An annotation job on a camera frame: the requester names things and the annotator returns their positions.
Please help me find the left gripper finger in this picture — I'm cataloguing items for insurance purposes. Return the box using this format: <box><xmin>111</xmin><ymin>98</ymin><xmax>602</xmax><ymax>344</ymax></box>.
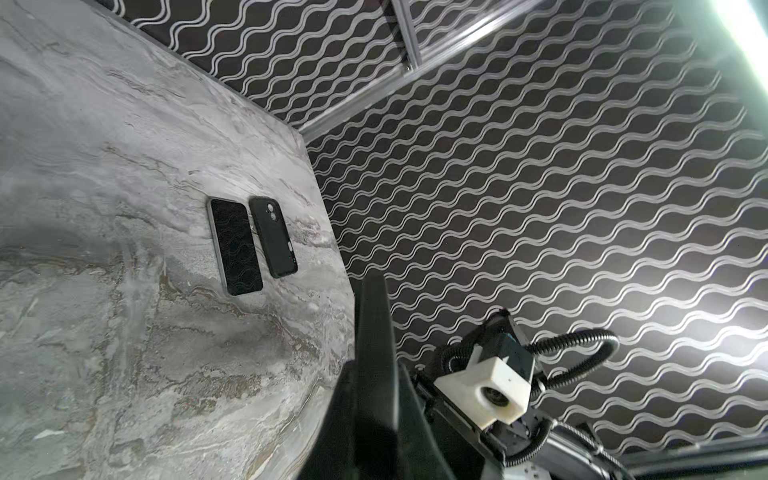
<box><xmin>298</xmin><ymin>274</ymin><xmax>455</xmax><ymax>479</ymax></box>

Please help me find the black phone case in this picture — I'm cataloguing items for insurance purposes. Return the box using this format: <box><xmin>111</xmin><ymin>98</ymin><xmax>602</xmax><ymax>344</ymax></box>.
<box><xmin>248</xmin><ymin>196</ymin><xmax>298</xmax><ymax>278</ymax></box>

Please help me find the black corrugated cable conduit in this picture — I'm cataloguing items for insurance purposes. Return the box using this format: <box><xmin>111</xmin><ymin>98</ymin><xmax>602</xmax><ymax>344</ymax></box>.
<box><xmin>440</xmin><ymin>327</ymin><xmax>621</xmax><ymax>469</ymax></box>

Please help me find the LED light strip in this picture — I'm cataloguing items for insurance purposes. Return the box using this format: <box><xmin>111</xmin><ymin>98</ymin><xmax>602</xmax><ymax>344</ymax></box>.
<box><xmin>711</xmin><ymin>0</ymin><xmax>767</xmax><ymax>92</ymax></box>

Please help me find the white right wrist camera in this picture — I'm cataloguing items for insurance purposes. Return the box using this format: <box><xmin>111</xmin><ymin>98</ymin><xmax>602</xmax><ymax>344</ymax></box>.
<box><xmin>434</xmin><ymin>357</ymin><xmax>531</xmax><ymax>429</ymax></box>

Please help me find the black phone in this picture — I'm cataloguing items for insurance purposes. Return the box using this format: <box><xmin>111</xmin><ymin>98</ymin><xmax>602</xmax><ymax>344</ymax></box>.
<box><xmin>207</xmin><ymin>197</ymin><xmax>263</xmax><ymax>296</ymax></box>

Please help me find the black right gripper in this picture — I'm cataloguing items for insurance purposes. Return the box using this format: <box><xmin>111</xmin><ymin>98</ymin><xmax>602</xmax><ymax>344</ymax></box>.
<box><xmin>413</xmin><ymin>372</ymin><xmax>552</xmax><ymax>479</ymax></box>

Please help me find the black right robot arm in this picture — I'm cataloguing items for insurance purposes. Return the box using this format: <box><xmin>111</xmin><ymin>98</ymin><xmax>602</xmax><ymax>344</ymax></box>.
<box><xmin>412</xmin><ymin>309</ymin><xmax>632</xmax><ymax>479</ymax></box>

